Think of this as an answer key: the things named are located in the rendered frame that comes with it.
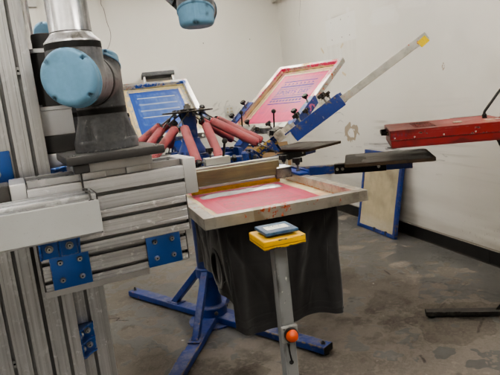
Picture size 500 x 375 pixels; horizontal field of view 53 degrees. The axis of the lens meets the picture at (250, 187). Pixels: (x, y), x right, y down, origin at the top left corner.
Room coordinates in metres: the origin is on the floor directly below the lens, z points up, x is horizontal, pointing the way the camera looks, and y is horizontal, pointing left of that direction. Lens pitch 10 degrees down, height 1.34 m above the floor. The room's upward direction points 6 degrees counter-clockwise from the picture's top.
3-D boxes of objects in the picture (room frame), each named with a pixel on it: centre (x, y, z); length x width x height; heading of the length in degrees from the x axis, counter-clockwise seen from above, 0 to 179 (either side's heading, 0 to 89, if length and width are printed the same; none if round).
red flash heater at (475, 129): (2.70, -1.07, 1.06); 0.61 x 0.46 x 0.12; 78
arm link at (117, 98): (1.24, 0.34, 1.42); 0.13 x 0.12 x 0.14; 179
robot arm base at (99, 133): (1.25, 0.34, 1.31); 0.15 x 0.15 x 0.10
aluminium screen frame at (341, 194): (2.00, 0.00, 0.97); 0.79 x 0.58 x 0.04; 18
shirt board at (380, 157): (2.86, -0.34, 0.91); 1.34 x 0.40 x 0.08; 78
